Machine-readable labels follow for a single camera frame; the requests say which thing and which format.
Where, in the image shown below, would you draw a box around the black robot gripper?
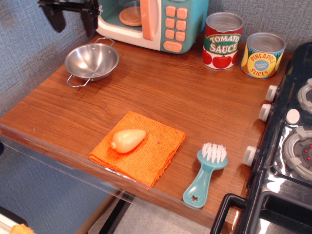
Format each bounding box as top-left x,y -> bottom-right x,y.
38,0 -> 99,37

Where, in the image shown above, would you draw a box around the small steel pot with handles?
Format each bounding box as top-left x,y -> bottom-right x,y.
64,37 -> 119,88

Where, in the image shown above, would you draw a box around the toy microwave oven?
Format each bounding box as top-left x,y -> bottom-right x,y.
96,0 -> 209,54

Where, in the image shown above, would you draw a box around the orange microwave turntable plate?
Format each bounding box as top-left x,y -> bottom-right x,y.
119,6 -> 142,26

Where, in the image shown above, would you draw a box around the yellow plastic toy vegetable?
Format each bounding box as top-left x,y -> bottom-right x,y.
110,129 -> 146,154

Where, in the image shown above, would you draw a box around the tomato sauce can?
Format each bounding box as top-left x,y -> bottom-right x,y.
202,12 -> 244,70

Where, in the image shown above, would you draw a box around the folded orange cloth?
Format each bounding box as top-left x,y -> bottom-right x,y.
89,112 -> 186,187

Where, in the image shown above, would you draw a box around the pineapple slices can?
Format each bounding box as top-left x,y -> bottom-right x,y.
241,32 -> 286,79

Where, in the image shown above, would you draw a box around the teal dish brush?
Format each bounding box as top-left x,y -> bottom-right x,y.
182,142 -> 228,208

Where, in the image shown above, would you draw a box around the white stove knob rear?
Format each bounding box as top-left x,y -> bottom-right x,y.
266,85 -> 278,102

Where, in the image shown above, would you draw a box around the white stove knob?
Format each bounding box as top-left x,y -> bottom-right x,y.
243,146 -> 257,167
258,104 -> 272,122
266,85 -> 278,102

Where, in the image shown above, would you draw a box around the white stove knob middle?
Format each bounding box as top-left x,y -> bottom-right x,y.
258,104 -> 272,122

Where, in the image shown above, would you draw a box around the white stove knob front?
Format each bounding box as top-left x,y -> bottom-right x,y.
243,146 -> 257,167

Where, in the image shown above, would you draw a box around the black toy stove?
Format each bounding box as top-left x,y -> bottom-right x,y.
211,42 -> 312,234

